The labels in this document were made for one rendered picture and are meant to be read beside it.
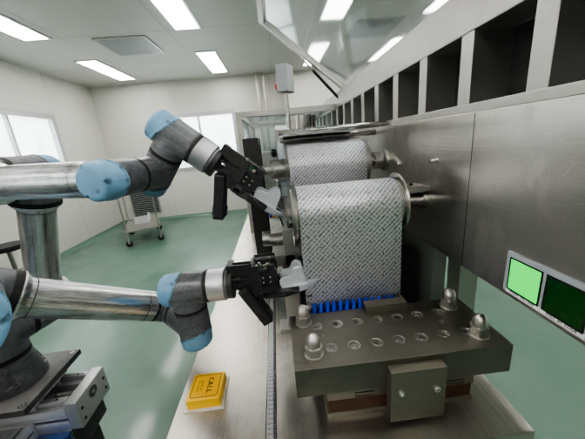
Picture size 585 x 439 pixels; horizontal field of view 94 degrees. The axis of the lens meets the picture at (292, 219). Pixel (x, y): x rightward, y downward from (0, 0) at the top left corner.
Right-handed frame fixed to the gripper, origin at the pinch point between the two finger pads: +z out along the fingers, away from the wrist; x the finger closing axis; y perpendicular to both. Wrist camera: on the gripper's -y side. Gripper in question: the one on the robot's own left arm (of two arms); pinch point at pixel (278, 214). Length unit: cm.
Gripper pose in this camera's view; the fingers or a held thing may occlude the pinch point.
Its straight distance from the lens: 69.1
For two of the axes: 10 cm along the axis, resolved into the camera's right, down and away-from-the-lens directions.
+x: -0.6, -2.7, 9.6
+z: 8.2, 5.4, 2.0
